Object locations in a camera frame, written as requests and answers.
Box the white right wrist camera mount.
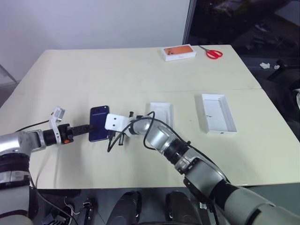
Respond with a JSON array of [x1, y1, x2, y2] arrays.
[[104, 113, 132, 132]]

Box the dark blue smartphone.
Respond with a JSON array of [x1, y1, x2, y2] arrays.
[[89, 105, 111, 143]]

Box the white phone box tray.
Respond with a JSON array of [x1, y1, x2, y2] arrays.
[[146, 101, 175, 129]]

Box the black chair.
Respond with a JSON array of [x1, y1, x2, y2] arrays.
[[267, 58, 300, 83]]

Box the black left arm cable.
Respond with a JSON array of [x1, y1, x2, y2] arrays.
[[15, 120, 52, 132]]

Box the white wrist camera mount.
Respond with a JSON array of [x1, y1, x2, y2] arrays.
[[104, 113, 132, 132], [48, 106, 66, 145]]

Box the grey window post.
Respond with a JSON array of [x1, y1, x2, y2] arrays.
[[181, 0, 198, 45]]

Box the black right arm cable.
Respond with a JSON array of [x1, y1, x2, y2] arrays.
[[106, 111, 192, 153]]

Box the white phone box lid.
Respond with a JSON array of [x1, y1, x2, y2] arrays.
[[194, 93, 239, 136]]

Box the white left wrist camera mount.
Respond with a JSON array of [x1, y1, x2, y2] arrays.
[[48, 106, 66, 145]]

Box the phone box with orange print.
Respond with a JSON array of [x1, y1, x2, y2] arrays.
[[161, 45, 197, 62]]

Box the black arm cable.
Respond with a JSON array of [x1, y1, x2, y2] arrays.
[[106, 111, 192, 153], [15, 120, 52, 132]]

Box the dark rounded shape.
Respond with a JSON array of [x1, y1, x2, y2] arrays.
[[112, 190, 143, 225], [165, 190, 200, 225]]

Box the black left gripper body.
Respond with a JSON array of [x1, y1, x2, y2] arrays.
[[57, 123, 74, 145]]

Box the red handled scissors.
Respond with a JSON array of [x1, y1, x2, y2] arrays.
[[199, 45, 224, 60]]

